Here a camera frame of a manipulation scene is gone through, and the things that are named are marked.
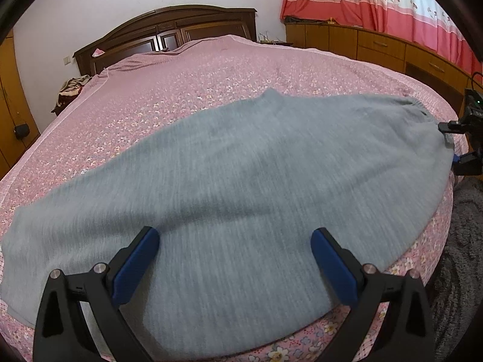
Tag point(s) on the cream and red curtain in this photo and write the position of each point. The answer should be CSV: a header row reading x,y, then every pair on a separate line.
x,y
339,7

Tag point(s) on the pile of clothes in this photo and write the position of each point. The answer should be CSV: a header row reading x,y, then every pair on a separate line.
x,y
73,88

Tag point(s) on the grey fluffy rug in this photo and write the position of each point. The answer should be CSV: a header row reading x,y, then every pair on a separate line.
x,y
460,264

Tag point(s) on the wooden wardrobe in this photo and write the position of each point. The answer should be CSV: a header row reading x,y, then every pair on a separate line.
x,y
9,101

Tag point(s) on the grey pants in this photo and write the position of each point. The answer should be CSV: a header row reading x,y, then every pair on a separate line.
x,y
234,196

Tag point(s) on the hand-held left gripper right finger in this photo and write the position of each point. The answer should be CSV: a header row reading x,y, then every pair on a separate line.
x,y
334,262

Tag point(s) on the pink floral bedspread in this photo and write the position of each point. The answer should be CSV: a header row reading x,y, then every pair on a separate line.
x,y
169,94

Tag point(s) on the small black bag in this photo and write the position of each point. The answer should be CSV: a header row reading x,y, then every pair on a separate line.
x,y
21,131

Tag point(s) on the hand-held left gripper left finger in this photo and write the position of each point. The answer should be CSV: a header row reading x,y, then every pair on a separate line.
x,y
134,262

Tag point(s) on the dark wooden headboard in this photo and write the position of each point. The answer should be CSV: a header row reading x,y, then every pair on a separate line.
x,y
151,26

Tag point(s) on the small pink cloth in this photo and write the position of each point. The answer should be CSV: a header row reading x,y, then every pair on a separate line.
x,y
99,52

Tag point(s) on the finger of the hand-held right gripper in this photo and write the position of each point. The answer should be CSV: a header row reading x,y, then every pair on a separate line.
x,y
468,164
452,128

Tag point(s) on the long low wooden cabinet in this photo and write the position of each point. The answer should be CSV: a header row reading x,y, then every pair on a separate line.
x,y
377,45

